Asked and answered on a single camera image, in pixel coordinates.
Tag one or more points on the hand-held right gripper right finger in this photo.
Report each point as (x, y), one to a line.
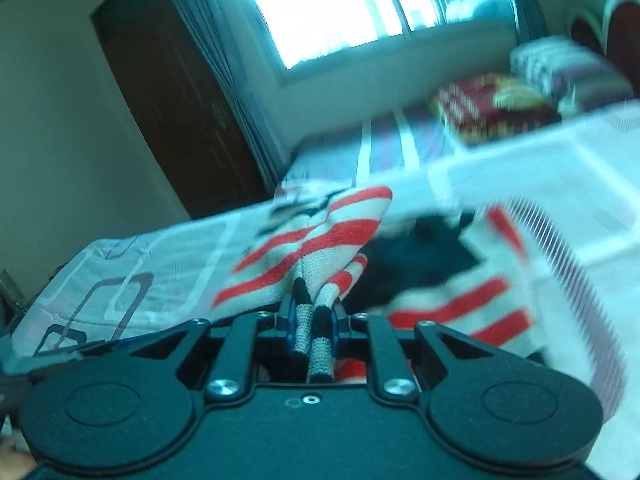
(341, 328)

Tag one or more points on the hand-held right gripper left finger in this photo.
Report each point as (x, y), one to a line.
(287, 321)

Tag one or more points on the red black striped white sweater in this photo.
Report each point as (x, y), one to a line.
(450, 305)

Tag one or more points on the bed with patterned sheet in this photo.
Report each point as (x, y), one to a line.
(165, 255)

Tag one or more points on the purple striped bed sheet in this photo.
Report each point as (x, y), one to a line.
(390, 140)

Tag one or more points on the dark wooden wardrobe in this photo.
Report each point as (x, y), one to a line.
(165, 110)

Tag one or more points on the red patterned folded blanket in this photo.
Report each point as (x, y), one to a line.
(480, 110)

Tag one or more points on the long grey striped curtain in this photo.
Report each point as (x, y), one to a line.
(220, 60)

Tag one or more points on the window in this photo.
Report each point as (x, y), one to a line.
(325, 10)

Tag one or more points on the grey striped pillow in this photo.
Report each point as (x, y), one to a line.
(565, 70)

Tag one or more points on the white bundle behind window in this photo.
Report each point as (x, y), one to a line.
(472, 10)

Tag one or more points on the dark narrow curtain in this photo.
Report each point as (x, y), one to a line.
(525, 0)

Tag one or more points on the white framed bed headboard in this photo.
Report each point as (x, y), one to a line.
(625, 25)

